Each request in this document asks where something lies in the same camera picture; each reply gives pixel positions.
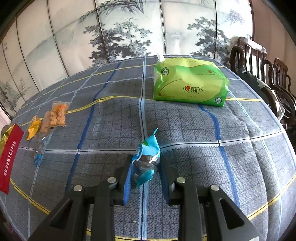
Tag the red gold toffee tin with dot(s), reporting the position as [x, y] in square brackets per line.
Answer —
[9, 146]

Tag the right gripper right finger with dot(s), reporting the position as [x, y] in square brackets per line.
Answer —
[223, 218]

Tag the blue snack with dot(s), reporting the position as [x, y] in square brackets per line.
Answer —
[146, 160]
[40, 147]

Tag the dark wooden chair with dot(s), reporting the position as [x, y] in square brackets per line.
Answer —
[249, 61]

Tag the orange-red clear snack bag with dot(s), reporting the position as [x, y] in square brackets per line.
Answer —
[46, 126]

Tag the plaid blue tablecloth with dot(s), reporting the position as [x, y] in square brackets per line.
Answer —
[241, 147]

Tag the orange snack packet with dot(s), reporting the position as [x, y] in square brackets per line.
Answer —
[34, 127]

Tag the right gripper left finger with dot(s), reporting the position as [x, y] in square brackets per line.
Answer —
[69, 219]

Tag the clear peanut snack bag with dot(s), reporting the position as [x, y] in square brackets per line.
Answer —
[58, 114]

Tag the painted folding screen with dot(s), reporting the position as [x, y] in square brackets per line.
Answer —
[47, 41]

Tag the green tissue pack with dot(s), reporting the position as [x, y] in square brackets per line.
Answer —
[189, 80]

